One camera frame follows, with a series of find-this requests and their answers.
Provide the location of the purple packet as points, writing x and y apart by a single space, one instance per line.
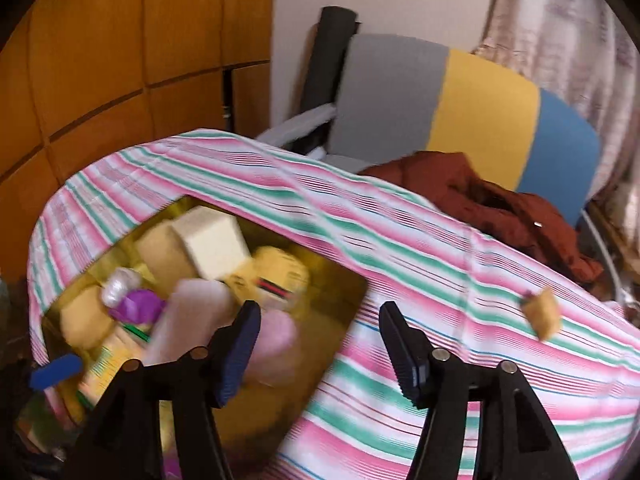
137 306

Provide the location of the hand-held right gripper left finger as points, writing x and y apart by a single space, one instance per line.
240 355

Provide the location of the yellow green snack packet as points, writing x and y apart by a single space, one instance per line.
105 370

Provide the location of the patterned curtain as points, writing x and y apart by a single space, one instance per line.
560 20

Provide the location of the gold tin box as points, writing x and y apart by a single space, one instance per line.
330 300

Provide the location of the striped tablecloth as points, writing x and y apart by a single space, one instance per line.
425 260

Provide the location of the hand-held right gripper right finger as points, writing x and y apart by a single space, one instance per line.
405 360

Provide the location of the brown jacket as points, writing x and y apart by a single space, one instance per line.
500 205

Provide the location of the wooden wardrobe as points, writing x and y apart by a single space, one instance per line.
125 35

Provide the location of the grey yellow blue chair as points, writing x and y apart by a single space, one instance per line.
480 110

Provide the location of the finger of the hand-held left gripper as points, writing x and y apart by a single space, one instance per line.
55 371

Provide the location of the black rolled mat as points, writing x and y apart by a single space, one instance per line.
330 60

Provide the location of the yellow plush toy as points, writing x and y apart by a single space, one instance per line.
275 270

